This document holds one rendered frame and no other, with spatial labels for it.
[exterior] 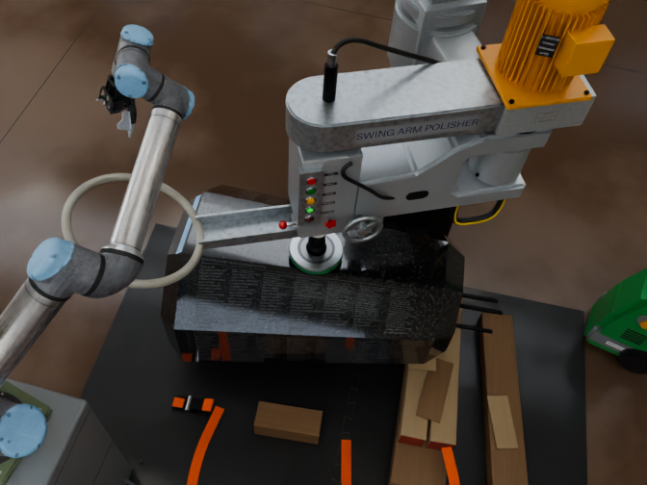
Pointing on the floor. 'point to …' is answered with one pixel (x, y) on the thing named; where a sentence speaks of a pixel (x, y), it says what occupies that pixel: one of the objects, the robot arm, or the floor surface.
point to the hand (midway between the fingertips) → (118, 120)
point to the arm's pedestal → (70, 446)
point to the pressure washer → (622, 322)
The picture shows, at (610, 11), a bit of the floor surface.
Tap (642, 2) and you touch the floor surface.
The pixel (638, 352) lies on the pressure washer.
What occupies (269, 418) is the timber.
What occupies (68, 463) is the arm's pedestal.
